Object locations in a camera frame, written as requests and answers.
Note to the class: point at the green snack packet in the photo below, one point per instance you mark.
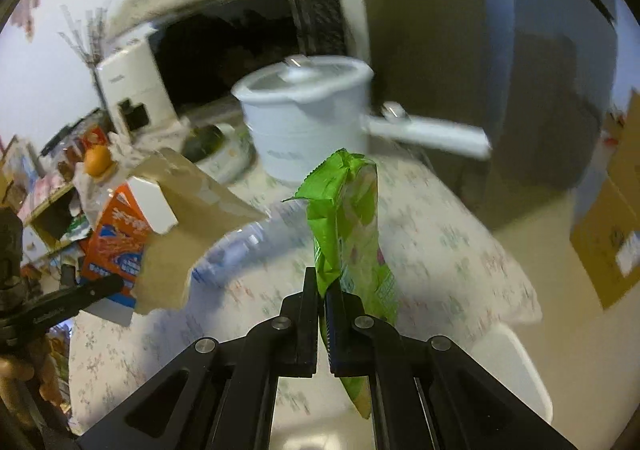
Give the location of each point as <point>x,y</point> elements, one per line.
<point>350,210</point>

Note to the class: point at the wooden shelf with goods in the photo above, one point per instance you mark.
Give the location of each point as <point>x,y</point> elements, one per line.
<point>40,200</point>

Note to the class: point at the person's left hand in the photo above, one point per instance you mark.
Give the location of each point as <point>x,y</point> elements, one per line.
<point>45,370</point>

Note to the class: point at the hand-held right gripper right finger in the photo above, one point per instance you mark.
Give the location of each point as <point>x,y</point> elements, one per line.
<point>334,330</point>

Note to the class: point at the dried branches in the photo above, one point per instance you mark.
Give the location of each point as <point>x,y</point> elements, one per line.
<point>87,50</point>

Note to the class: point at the clear plastic bottle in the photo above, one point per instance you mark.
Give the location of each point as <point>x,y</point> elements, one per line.
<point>235,250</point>

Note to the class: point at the floral tablecloth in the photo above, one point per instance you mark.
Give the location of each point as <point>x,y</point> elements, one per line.
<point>440,240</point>

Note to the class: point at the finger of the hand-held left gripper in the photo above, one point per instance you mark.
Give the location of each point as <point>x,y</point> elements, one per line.
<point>75,297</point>

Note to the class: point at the grey refrigerator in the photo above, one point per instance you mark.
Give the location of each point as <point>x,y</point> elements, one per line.
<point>500,55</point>

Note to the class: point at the large orange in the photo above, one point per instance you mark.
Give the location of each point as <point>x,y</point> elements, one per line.
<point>96,160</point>

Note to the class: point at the brown cardboard box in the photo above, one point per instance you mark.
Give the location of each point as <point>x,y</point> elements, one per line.
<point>610,230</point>

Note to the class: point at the white countertop appliance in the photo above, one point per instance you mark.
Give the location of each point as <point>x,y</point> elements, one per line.
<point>125,80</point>

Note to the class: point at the white microwave oven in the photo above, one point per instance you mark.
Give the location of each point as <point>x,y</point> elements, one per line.
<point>225,40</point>

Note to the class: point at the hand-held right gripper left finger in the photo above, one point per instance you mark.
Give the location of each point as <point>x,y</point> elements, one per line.
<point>305,340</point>

